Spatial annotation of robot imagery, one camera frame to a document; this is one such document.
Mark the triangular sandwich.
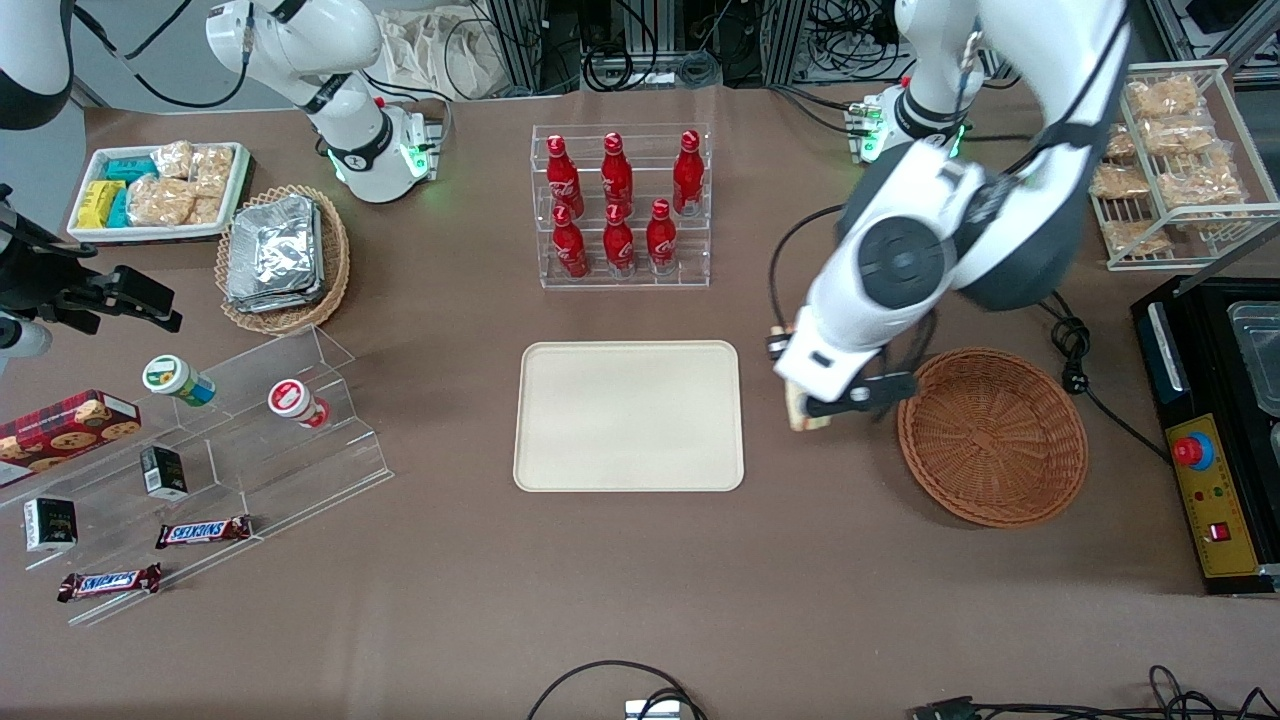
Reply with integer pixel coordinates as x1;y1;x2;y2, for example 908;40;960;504
786;384;833;433

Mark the white rectangular snack tray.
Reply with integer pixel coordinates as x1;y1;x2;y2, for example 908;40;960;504
67;141;252;244

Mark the beige rectangular serving tray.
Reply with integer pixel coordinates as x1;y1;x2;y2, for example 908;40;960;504
513;340;746;493

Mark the oval light wicker basket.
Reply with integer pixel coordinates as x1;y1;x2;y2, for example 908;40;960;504
215;184;352;337

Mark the round brown wicker basket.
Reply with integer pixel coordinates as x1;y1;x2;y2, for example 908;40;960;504
897;347;1089;529

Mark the green lid cup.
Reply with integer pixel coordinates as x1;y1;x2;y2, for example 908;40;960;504
141;354;217;409

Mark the yellow snack packet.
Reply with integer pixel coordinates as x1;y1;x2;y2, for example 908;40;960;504
77;180;127;230

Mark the clear acrylic bottle rack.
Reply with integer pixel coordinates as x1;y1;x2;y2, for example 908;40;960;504
531;123;713;291

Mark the red cola bottle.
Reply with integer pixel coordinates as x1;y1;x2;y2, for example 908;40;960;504
552;205;590;280
672;130;706;217
603;203;637;277
545;135;585;217
601;132;635;213
646;198;680;275

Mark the red tartan cookie box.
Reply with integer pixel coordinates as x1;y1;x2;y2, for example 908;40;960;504
0;389;143;490

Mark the red lid cup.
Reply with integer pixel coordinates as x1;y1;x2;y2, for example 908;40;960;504
266;377;332;430

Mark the clear acrylic stepped shelf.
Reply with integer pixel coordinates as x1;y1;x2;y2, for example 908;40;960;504
0;324;394;628

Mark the brown snickers bar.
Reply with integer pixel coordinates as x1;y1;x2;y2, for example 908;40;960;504
154;514;254;551
56;562;164;604

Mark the small black white box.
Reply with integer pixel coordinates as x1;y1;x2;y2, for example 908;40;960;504
22;496;80;555

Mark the beige cloth bag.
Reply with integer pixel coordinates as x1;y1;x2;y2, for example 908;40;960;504
377;7;503;102

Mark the black machine with yellow panel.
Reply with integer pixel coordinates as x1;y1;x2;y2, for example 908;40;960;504
1130;275;1280;598

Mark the clear metal pan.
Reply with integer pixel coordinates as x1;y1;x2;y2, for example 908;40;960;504
1227;299;1280;419

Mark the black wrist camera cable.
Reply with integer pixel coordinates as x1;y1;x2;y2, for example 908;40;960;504
767;204;853;337

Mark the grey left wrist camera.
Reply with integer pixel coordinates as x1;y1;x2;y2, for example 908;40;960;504
805;371;918;420

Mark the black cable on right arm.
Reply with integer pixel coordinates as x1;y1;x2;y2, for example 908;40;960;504
72;0;253;110

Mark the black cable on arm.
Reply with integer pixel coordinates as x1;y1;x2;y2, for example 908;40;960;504
1000;10;1133;186
72;0;253;110

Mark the coiled black cable bundle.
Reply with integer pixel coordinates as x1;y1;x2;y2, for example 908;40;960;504
584;40;723;93

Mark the black power cable with plug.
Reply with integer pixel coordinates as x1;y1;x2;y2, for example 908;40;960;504
1035;290;1173;464

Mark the aluminium frame post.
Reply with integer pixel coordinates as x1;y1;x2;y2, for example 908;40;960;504
758;0;813;87
484;0;547;97

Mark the black looped cable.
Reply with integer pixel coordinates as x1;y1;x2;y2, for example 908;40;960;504
526;659;707;720

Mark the black cable with connector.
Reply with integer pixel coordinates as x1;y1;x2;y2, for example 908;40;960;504
908;664;1280;720

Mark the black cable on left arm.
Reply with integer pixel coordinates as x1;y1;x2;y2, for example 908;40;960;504
1000;10;1133;186

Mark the white wire rack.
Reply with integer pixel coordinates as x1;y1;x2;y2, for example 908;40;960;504
1088;59;1280;274

